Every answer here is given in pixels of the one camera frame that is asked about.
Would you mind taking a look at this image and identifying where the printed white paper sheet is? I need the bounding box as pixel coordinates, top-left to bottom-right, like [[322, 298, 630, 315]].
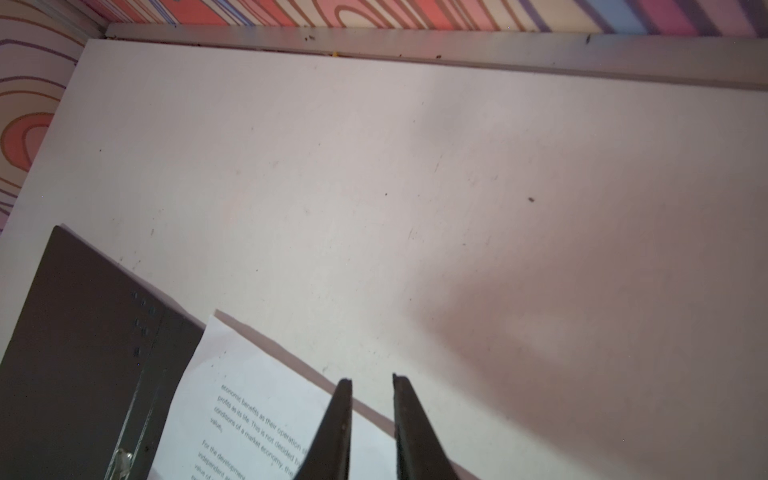
[[146, 311, 398, 480]]

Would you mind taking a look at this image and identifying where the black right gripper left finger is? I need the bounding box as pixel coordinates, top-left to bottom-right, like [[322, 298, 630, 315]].
[[294, 379, 353, 480]]

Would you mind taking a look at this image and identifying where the blue folder with black inside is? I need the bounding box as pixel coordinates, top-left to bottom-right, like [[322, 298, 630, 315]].
[[1, 226, 204, 479]]

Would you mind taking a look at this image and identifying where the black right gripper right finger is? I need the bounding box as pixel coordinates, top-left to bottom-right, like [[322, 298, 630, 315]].
[[393, 374, 459, 480]]

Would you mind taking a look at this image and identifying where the aluminium frame rail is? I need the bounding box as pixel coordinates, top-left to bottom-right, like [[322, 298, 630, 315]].
[[106, 23, 767, 91]]

